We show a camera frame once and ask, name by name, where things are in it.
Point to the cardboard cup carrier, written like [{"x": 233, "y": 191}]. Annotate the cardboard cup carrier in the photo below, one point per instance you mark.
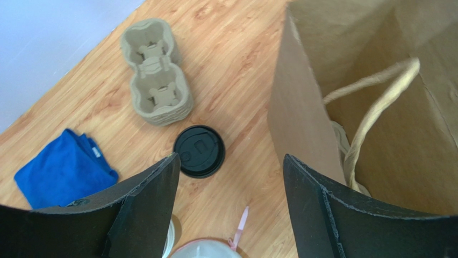
[{"x": 161, "y": 94}]

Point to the white mesh food cover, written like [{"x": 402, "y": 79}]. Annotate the white mesh food cover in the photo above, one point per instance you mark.
[{"x": 214, "y": 248}]

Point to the stack of paper cups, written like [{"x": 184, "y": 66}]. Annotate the stack of paper cups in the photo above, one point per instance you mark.
[{"x": 173, "y": 236}]

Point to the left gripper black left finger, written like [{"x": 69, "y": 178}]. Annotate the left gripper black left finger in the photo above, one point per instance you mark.
[{"x": 129, "y": 219}]

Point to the blue folded cloth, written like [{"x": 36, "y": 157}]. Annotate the blue folded cloth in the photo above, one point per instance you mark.
[{"x": 69, "y": 168}]

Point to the brown paper bag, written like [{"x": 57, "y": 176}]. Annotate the brown paper bag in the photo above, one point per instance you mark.
[{"x": 336, "y": 59}]

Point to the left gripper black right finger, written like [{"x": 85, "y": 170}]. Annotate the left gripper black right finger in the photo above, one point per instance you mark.
[{"x": 332, "y": 220}]

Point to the black cup lid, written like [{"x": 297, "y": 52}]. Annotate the black cup lid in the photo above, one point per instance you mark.
[{"x": 201, "y": 151}]

